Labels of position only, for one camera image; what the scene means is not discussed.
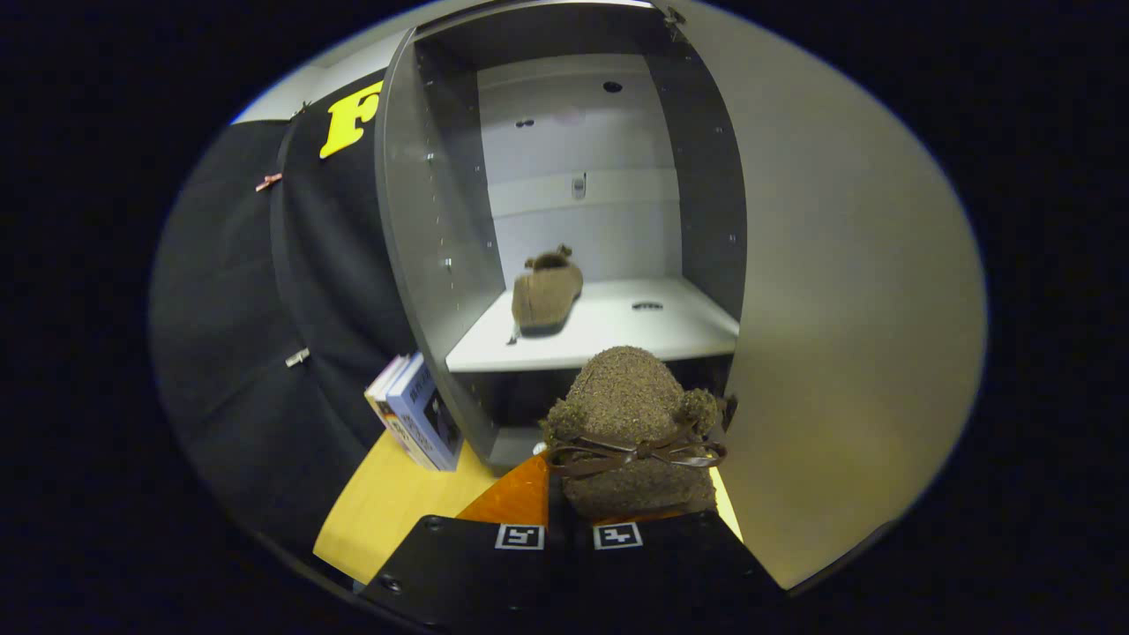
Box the blue book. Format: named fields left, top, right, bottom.
left=386, top=355, right=464, bottom=473

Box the black backdrop cloth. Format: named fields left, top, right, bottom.
left=150, top=71, right=415, bottom=565

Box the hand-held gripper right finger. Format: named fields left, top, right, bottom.
left=570, top=510, right=789, bottom=634

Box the brown fuzzy shoe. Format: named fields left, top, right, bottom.
left=540, top=346, right=737, bottom=521
left=510, top=244, right=585, bottom=338

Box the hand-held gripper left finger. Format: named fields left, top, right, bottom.
left=358, top=453, right=571, bottom=634

